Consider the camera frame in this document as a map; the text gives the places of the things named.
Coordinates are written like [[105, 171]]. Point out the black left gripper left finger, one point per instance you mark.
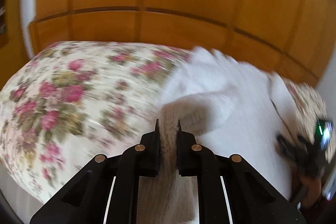
[[105, 190]]

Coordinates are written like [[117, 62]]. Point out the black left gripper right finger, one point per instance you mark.
[[230, 190]]

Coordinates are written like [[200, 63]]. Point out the white knitted garment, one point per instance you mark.
[[230, 107]]

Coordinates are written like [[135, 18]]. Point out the person's right hand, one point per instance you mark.
[[314, 189]]

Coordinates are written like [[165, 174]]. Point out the floral bedspread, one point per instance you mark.
[[77, 99]]

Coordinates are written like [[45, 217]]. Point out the wooden wardrobe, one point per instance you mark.
[[294, 38]]

